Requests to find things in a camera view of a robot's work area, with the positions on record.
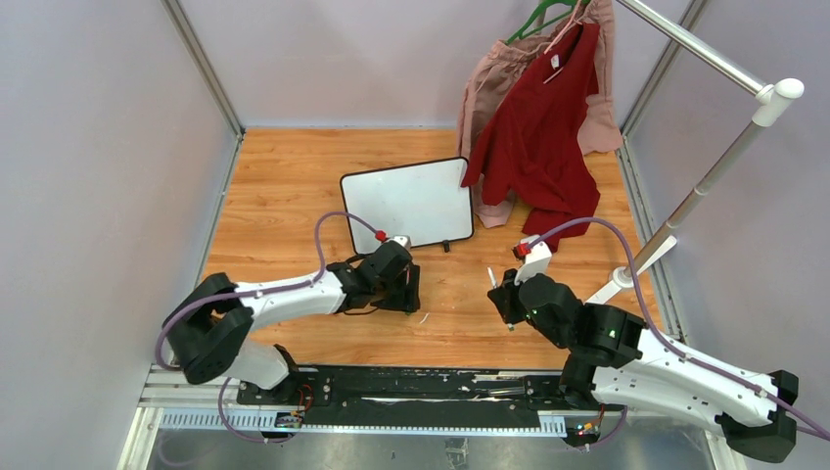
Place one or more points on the white whiteboard black frame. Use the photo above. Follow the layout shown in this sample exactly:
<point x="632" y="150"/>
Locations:
<point x="424" y="201"/>

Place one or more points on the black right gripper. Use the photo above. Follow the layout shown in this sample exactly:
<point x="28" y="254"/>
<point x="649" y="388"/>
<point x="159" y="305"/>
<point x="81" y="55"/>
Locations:
<point x="505" y="297"/>

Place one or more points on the green clothes hanger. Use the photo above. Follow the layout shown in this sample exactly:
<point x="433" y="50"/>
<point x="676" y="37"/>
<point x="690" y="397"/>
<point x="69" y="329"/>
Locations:
<point x="537" y="22"/>

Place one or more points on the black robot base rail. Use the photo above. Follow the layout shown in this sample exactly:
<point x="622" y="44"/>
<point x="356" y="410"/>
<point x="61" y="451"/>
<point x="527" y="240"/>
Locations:
<point x="381" y="400"/>

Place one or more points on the silver clothes rack pole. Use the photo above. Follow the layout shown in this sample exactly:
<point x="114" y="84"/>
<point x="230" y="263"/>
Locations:
<point x="714" y="91"/>

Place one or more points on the pink hanging garment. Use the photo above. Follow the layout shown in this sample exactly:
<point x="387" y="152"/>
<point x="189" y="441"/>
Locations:
<point x="501" y="68"/>

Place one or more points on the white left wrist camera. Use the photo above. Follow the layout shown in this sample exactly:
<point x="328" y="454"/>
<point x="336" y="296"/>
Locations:
<point x="402" y="240"/>

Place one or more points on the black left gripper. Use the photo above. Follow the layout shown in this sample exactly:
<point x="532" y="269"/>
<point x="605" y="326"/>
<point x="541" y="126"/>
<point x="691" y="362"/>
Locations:
<point x="407" y="298"/>

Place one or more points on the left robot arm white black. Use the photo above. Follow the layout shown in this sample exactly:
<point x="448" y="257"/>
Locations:
<point x="209" y="332"/>

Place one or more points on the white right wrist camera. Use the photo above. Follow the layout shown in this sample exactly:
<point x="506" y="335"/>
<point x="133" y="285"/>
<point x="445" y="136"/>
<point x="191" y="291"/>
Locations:
<point x="535" y="256"/>

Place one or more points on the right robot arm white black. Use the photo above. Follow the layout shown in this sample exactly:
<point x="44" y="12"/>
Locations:
<point x="616" y="358"/>

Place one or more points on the green marker pen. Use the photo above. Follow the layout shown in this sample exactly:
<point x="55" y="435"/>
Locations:
<point x="500" y="294"/>

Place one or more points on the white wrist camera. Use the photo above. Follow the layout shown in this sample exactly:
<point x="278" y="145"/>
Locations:
<point x="535" y="256"/>
<point x="402" y="240"/>

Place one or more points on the white clothes rack base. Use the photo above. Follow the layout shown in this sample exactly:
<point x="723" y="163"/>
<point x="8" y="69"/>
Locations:
<point x="621" y="278"/>

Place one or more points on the red hanging shirt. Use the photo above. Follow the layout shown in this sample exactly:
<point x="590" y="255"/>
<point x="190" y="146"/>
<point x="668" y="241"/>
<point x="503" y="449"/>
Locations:
<point x="530" y="149"/>

